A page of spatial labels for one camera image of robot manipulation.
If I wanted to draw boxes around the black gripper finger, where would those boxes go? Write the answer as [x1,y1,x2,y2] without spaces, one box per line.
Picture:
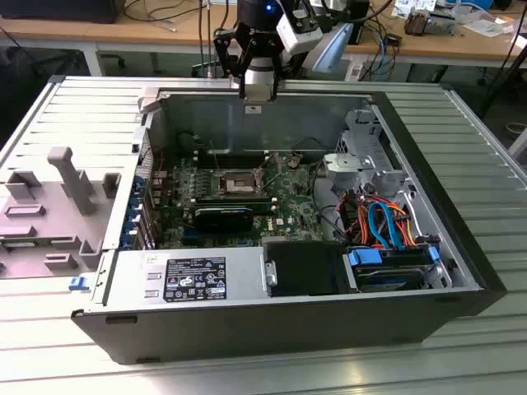
[212,27,250,100]
[272,49,292,103]

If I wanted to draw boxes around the copper CPU cooler heatsink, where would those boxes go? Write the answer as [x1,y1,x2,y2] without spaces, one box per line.
[402,8,432,37]

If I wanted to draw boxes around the blue expansion slot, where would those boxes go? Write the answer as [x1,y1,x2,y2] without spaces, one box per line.
[182,228,207,247]

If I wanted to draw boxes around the pale blue teach pendant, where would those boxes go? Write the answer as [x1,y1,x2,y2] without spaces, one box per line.
[319,21,356,74]

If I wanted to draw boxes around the white power adapter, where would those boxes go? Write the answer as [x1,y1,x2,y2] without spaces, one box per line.
[345,60,364,82]

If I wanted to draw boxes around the wooden desk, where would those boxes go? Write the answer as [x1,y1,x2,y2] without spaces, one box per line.
[0,0,527,83]

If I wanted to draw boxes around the black box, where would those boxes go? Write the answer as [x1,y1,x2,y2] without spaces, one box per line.
[347,0,371,45]

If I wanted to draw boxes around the silver drive cage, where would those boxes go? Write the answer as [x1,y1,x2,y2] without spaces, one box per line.
[322,107,415,202]

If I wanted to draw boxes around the green motherboard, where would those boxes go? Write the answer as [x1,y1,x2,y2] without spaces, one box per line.
[150,148,327,250]

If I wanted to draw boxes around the RAM stick black chips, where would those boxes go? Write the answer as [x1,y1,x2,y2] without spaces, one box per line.
[194,196,276,207]

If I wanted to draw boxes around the black graphics card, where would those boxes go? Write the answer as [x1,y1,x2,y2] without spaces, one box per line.
[192,204,255,233]

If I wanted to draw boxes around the white printed box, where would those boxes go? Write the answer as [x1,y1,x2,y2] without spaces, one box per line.
[393,0,438,18]

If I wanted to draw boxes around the black flat case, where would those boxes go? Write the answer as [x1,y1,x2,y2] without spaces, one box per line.
[0,0,121,25]

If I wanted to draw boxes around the hard disk blue carrier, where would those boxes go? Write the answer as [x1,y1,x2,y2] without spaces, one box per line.
[343,243,445,294]

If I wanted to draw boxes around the white paper sheet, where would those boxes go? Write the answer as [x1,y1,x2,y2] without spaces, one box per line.
[460,11,516,39]

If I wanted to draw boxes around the black stand leg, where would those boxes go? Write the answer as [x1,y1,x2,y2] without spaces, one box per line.
[478,30,527,119]

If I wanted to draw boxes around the silver power supply unit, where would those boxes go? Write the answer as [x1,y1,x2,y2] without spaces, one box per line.
[93,245,268,308]

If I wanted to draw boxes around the black open PC case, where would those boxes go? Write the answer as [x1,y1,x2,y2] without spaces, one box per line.
[70,76,508,366]

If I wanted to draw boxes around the grey parts rack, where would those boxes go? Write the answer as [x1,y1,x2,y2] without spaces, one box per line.
[0,146,124,281]

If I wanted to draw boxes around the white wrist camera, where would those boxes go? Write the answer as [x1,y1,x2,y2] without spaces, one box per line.
[275,7,325,55]

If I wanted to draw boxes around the black internal cable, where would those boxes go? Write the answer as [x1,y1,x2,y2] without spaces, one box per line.
[309,162,347,244]

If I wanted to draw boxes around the red orange wire bundle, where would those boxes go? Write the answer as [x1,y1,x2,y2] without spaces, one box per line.
[338,193,370,244]

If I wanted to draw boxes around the blue data wire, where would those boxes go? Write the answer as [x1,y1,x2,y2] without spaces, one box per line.
[367,200,407,252]

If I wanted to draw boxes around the orange power wire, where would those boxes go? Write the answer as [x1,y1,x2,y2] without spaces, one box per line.
[386,203,419,248]

